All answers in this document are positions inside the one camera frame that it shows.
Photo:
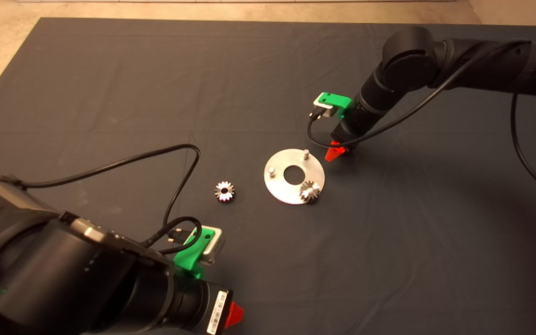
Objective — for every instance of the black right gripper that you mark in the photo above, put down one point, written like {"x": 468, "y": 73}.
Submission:
{"x": 351, "y": 128}

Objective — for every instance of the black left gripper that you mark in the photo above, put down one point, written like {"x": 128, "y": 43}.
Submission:
{"x": 200, "y": 307}

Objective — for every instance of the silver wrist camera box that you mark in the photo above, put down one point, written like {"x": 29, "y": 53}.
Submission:
{"x": 322, "y": 109}
{"x": 216, "y": 245}

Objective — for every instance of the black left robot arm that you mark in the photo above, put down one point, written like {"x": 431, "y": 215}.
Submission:
{"x": 63, "y": 274}

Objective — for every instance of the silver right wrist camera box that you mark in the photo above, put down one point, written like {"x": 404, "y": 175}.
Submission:
{"x": 322, "y": 109}

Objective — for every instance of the round metal carrier plate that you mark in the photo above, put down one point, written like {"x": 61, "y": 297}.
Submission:
{"x": 277, "y": 186}

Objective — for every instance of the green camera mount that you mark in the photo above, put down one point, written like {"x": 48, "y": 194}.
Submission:
{"x": 335, "y": 99}
{"x": 192, "y": 256}

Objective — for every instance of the green right camera mount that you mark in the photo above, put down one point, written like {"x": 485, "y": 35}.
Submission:
{"x": 335, "y": 99}

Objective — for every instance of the dark grey table cloth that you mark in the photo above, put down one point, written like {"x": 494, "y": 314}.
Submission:
{"x": 110, "y": 70}

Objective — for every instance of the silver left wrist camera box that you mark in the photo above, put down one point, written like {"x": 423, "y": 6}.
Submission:
{"x": 216, "y": 245}

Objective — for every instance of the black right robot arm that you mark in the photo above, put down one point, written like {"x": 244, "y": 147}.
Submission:
{"x": 407, "y": 60}

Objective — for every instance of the green left camera mount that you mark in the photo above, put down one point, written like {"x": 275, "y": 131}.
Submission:
{"x": 192, "y": 256}

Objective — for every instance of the small steel planetary gear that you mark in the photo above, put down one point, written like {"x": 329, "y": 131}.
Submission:
{"x": 224, "y": 191}
{"x": 310, "y": 191}

